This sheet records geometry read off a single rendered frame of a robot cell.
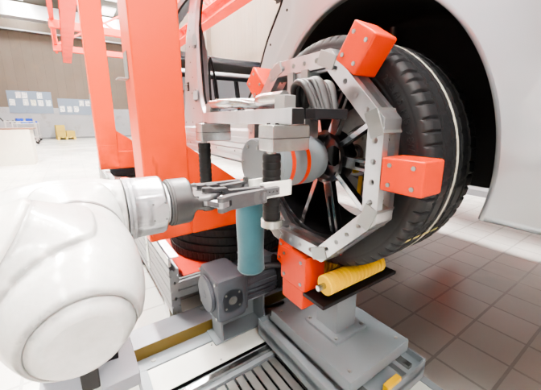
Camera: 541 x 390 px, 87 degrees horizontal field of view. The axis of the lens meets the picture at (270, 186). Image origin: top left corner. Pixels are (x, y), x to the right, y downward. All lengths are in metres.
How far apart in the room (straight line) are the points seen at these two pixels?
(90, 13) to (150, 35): 2.02
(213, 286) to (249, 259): 0.22
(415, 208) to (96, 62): 2.77
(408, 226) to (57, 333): 0.65
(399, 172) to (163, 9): 0.90
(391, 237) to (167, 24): 0.95
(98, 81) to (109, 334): 2.82
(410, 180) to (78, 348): 0.54
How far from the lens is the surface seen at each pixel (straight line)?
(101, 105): 3.00
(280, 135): 0.53
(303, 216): 1.00
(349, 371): 1.05
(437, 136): 0.70
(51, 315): 0.25
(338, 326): 1.13
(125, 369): 0.77
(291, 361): 1.18
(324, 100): 0.59
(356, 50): 0.69
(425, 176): 0.60
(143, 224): 0.44
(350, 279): 0.88
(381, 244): 0.78
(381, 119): 0.63
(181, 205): 0.45
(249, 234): 0.88
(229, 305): 1.14
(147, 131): 1.08
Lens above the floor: 0.96
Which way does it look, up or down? 13 degrees down
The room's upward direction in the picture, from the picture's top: straight up
